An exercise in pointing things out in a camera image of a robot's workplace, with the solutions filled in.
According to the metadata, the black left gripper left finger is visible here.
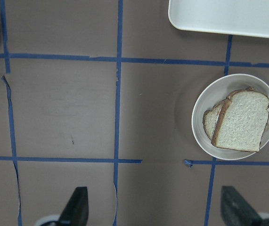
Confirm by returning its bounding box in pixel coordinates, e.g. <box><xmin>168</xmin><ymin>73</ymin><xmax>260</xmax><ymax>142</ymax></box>
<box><xmin>58</xmin><ymin>187</ymin><xmax>89</xmax><ymax>226</ymax></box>

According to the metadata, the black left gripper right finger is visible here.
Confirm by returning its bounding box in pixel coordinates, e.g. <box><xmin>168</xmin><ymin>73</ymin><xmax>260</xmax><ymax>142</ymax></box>
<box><xmin>220</xmin><ymin>186</ymin><xmax>262</xmax><ymax>226</ymax></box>

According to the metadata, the bread slice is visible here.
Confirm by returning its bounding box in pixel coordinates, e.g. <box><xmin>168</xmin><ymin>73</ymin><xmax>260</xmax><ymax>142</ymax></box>
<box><xmin>203</xmin><ymin>86</ymin><xmax>269</xmax><ymax>141</ymax></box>
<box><xmin>211</xmin><ymin>88</ymin><xmax>269</xmax><ymax>152</ymax></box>

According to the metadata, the white plate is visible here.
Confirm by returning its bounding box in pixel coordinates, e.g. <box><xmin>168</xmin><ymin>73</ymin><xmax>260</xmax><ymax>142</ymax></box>
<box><xmin>191</xmin><ymin>73</ymin><xmax>269</xmax><ymax>161</ymax></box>

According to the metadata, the bread slice under egg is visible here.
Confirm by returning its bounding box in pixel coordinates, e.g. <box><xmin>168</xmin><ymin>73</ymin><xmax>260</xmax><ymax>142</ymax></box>
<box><xmin>203</xmin><ymin>86</ymin><xmax>269</xmax><ymax>141</ymax></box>

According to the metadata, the cream bear tray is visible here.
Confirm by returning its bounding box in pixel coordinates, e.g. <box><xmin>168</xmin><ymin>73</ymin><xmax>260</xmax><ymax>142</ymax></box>
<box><xmin>168</xmin><ymin>0</ymin><xmax>269</xmax><ymax>38</ymax></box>

